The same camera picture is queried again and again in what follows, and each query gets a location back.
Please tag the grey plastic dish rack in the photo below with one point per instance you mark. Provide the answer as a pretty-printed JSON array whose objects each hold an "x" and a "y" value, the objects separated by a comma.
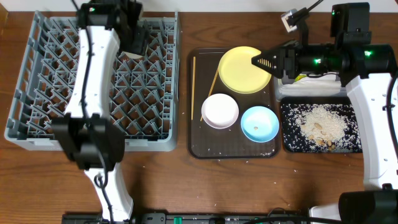
[{"x": 143, "y": 97}]

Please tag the left wooden chopstick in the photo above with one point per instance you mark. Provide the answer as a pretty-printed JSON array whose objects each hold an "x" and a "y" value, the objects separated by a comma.
[{"x": 193, "y": 87}]

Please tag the clear plastic waste bin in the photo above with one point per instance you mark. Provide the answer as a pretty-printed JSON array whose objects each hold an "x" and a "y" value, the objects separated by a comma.
[{"x": 311, "y": 90}]

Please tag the white cup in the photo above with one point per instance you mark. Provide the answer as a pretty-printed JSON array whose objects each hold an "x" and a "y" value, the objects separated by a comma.
[{"x": 136, "y": 56}]

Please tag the yellow green wrapper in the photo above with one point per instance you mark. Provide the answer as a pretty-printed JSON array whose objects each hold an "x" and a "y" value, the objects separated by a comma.
[{"x": 301, "y": 76}]

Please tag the white napkin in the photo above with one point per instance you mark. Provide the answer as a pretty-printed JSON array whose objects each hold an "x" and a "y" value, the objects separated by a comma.
[{"x": 311, "y": 84}]

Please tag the dark brown serving tray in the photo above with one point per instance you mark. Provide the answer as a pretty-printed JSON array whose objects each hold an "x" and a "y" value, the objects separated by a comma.
[{"x": 205, "y": 142}]

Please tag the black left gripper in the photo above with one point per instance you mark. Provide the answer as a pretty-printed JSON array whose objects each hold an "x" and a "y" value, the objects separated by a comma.
[{"x": 137, "y": 43}]

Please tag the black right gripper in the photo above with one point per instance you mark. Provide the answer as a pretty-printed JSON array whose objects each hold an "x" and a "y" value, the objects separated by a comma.
[{"x": 287, "y": 59}]

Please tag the right wooden chopstick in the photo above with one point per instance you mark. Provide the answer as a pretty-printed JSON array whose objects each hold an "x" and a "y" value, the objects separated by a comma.
[{"x": 212, "y": 87}]

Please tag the black food waste tray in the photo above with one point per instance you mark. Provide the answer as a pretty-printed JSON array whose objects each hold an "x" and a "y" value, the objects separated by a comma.
[{"x": 320, "y": 124}]

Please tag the yellow plate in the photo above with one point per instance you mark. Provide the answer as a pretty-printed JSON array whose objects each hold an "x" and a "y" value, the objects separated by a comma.
[{"x": 239, "y": 74}]

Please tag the light blue bowl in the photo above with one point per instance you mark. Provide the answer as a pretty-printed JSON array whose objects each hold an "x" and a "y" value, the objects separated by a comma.
[{"x": 259, "y": 124}]

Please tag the wooden chopstick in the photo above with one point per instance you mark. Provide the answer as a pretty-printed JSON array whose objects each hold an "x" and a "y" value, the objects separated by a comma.
[
  {"x": 212, "y": 87},
  {"x": 193, "y": 87}
]

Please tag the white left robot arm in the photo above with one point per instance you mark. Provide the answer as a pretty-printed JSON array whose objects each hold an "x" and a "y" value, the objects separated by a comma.
[{"x": 85, "y": 132}]

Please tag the rice and peanut pile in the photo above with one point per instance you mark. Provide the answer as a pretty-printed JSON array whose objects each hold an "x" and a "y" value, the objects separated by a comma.
[{"x": 323, "y": 127}]

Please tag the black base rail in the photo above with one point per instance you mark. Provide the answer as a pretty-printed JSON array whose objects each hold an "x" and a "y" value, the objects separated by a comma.
[{"x": 161, "y": 218}]

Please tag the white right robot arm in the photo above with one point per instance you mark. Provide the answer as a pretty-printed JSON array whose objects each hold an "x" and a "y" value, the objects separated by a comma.
[{"x": 368, "y": 72}]

